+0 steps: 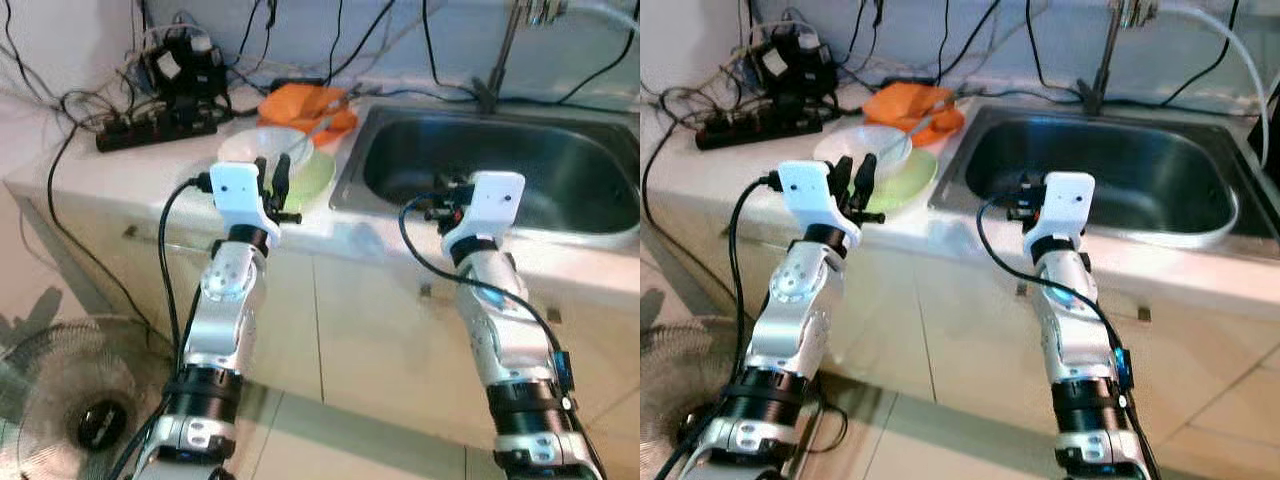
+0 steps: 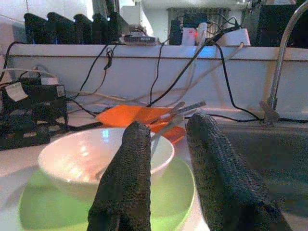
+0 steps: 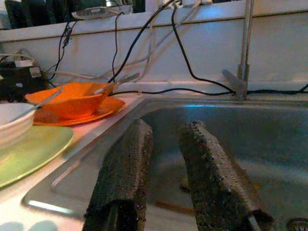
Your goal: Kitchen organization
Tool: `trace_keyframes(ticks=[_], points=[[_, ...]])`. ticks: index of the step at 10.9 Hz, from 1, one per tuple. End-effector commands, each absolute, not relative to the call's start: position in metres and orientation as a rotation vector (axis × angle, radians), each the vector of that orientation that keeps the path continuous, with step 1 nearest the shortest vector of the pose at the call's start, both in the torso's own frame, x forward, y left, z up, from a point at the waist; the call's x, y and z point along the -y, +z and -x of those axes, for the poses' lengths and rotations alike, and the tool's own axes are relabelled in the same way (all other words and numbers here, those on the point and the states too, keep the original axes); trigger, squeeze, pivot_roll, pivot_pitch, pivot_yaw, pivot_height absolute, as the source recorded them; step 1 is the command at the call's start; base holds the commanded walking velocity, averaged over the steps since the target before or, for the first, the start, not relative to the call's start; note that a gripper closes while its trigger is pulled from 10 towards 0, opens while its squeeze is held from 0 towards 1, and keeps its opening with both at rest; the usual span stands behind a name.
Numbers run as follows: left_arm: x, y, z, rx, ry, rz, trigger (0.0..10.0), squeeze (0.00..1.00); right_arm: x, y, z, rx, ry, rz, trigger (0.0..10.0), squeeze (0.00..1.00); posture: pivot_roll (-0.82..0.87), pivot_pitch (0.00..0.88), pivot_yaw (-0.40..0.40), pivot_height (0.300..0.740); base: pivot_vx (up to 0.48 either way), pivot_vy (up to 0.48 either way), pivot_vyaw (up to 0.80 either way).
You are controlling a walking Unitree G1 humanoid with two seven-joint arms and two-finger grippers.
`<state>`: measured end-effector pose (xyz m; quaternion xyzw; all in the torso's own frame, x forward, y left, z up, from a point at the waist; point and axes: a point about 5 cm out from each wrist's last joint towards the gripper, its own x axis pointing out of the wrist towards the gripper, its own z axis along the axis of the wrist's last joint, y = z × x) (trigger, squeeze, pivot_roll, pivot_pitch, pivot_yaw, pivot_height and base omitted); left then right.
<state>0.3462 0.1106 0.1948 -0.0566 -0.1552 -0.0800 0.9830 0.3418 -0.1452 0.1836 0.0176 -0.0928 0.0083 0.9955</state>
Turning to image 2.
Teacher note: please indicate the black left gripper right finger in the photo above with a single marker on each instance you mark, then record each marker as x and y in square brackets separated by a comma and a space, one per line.
[223, 183]

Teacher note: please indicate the black monitor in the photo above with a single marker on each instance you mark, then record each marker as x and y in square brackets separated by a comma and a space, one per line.
[272, 24]

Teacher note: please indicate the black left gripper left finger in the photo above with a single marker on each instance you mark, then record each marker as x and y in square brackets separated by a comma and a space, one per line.
[127, 183]

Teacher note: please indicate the orange plate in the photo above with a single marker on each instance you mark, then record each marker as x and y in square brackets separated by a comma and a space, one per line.
[176, 134]

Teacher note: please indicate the stainless steel sink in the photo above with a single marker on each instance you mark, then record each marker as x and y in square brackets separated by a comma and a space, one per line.
[264, 154]

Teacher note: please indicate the white device red light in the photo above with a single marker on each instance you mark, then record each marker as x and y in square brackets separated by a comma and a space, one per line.
[188, 36]

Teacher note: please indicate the black power strip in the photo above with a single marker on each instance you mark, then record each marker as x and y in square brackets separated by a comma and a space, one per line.
[26, 142]

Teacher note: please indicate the grey curtain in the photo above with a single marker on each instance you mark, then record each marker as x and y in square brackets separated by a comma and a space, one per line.
[216, 13]

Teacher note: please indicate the white bowl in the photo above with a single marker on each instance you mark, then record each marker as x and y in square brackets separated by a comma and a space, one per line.
[72, 154]

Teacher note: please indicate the white charger box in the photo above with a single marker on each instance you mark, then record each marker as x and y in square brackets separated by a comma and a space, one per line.
[235, 37]

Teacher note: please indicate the black battery charger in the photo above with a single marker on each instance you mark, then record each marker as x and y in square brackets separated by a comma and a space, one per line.
[36, 29]
[114, 29]
[83, 30]
[61, 30]
[99, 30]

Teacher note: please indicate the orange bowl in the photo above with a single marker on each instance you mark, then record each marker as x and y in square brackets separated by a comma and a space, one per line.
[120, 115]

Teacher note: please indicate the green plate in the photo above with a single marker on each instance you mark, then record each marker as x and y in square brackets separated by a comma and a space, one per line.
[48, 209]

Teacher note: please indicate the steel faucet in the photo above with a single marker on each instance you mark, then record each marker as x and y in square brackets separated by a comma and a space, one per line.
[276, 72]

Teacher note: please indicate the black box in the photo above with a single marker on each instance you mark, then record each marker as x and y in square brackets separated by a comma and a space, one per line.
[175, 33]

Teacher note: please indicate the black power adapter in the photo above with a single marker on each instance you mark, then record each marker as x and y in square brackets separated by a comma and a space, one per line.
[43, 106]

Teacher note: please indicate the steel spoon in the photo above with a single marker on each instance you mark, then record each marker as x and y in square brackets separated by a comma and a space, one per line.
[179, 106]

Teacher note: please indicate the silver flat device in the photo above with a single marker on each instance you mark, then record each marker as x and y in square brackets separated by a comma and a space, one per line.
[142, 39]

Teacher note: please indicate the flat metal chopstick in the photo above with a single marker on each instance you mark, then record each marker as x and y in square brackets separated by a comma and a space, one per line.
[197, 105]
[192, 111]

